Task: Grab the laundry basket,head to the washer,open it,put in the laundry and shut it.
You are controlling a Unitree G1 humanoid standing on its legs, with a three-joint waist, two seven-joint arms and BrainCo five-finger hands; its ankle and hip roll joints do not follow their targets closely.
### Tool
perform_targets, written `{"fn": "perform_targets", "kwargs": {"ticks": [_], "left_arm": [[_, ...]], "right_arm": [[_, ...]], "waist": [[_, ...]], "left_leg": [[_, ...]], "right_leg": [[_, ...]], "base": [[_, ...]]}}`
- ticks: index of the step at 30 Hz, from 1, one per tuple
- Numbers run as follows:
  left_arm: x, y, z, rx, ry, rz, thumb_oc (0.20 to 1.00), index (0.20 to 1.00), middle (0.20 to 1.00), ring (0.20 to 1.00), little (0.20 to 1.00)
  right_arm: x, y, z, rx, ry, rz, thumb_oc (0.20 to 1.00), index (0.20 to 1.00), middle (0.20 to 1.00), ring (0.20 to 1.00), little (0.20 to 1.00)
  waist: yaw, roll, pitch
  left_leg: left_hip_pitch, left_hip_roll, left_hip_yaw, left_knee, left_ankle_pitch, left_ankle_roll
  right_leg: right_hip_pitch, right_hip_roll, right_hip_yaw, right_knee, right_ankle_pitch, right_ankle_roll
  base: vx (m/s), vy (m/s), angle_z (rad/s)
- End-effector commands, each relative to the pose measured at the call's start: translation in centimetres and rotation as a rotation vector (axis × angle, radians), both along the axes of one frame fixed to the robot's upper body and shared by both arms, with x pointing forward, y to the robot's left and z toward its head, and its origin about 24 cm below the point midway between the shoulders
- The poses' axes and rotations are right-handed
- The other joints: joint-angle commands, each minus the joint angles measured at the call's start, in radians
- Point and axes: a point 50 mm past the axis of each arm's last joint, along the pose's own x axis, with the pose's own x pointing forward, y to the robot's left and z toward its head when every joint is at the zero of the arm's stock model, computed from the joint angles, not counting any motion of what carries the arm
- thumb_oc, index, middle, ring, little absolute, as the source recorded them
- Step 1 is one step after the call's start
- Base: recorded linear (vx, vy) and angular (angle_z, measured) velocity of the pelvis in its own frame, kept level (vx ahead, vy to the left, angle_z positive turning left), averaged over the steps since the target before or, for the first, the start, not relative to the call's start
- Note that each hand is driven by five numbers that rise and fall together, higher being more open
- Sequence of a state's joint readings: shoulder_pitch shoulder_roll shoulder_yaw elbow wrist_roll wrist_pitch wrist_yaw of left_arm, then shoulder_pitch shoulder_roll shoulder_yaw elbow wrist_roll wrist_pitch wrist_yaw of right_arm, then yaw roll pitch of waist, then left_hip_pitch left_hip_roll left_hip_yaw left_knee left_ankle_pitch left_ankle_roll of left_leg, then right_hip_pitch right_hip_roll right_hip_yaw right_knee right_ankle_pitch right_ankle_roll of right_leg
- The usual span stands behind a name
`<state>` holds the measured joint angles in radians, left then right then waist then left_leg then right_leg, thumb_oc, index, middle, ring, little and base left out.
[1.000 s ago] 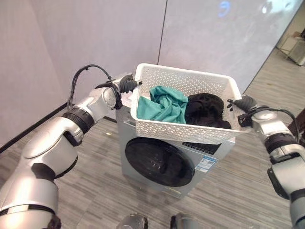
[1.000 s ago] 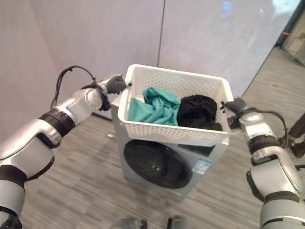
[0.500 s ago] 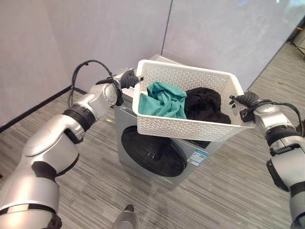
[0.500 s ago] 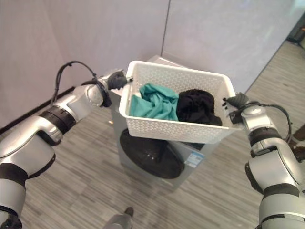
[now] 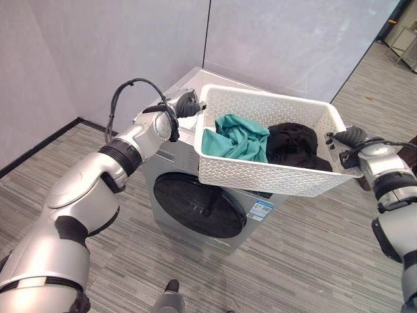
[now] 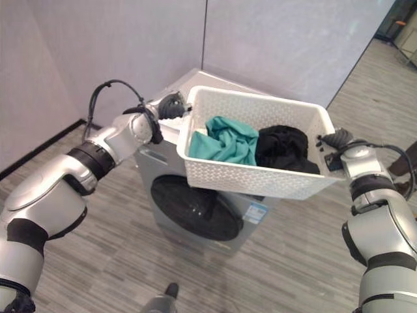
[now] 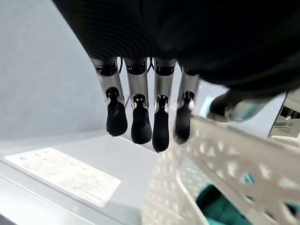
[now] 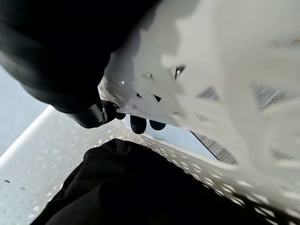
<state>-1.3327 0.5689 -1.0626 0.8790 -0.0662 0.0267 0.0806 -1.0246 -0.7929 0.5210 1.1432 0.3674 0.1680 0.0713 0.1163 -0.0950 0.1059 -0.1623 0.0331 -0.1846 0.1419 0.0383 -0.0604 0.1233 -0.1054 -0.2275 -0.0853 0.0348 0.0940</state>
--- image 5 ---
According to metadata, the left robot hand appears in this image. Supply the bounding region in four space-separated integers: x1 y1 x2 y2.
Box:
175 92 209 118

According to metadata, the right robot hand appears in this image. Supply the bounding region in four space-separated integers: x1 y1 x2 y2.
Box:
326 125 370 151

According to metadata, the white perforated laundry basket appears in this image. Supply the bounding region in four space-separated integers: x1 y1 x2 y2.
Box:
194 83 364 198

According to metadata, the round dark washer door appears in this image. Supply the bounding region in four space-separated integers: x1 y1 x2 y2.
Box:
153 172 248 239

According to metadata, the black garment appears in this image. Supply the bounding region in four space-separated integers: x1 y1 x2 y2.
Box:
266 122 334 173

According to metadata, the teal garment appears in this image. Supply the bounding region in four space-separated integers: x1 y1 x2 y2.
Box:
201 113 271 163

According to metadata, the silver front-load washing machine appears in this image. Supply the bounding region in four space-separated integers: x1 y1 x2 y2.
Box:
141 67 288 255

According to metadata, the blue energy label sticker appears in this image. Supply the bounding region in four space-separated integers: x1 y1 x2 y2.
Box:
246 199 274 222

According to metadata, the silver robot leg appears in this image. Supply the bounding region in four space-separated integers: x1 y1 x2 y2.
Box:
151 278 186 313

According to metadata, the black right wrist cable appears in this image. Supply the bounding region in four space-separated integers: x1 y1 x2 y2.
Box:
350 137 417 154

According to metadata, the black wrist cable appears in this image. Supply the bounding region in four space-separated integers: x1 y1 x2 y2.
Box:
350 137 417 154
104 78 180 144

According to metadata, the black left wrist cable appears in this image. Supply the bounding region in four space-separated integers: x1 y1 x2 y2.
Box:
104 78 180 144

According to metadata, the metal frame table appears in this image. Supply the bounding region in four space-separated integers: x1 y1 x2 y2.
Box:
381 18 417 74

